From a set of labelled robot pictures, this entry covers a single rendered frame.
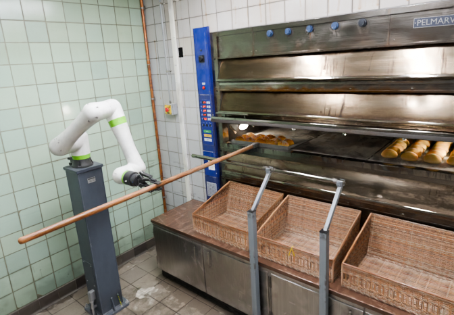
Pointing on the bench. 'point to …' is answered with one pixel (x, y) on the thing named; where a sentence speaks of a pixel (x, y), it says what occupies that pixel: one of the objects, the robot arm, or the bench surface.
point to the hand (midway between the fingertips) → (156, 185)
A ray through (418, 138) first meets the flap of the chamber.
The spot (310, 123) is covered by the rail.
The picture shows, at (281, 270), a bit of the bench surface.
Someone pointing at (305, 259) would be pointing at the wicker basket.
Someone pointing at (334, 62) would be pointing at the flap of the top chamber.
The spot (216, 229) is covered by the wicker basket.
